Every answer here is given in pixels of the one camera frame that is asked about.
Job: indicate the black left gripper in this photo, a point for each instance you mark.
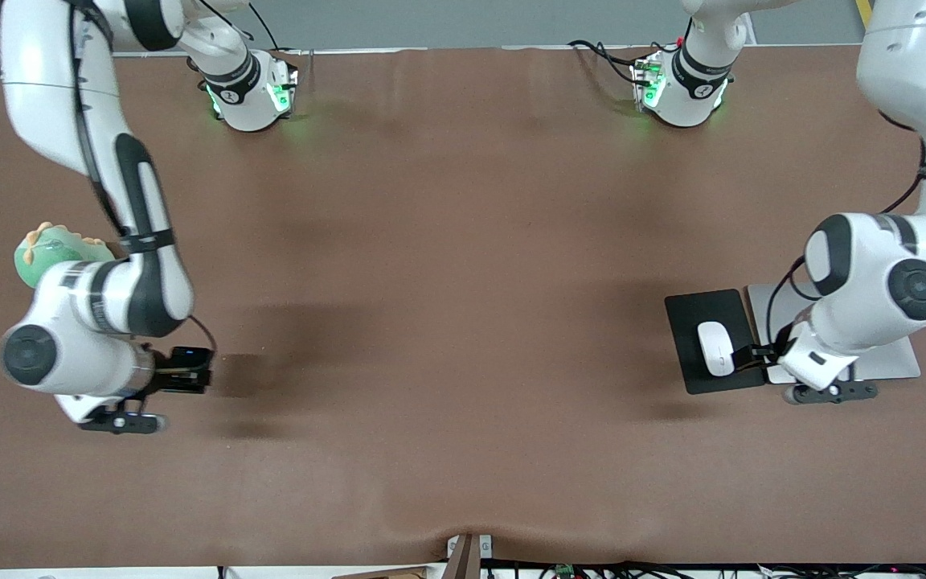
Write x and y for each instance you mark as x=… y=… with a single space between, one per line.
x=762 y=354

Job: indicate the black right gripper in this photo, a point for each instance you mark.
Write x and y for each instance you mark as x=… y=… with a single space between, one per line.
x=179 y=371

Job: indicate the black mouse pad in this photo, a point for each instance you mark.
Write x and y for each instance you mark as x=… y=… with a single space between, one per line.
x=688 y=314

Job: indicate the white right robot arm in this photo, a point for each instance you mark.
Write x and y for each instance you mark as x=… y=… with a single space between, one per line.
x=37 y=80

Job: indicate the black phone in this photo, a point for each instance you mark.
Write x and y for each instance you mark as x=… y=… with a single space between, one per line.
x=194 y=386

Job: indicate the green dinosaur plush toy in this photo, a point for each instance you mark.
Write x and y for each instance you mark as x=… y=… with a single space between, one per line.
x=41 y=253

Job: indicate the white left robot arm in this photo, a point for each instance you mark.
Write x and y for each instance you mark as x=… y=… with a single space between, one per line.
x=913 y=64

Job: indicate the silver laptop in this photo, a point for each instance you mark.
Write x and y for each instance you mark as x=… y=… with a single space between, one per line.
x=893 y=362

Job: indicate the white computer mouse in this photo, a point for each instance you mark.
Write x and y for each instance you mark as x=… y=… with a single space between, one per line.
x=716 y=348

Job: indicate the brown table cover mat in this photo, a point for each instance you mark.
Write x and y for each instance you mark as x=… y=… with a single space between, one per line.
x=463 y=442

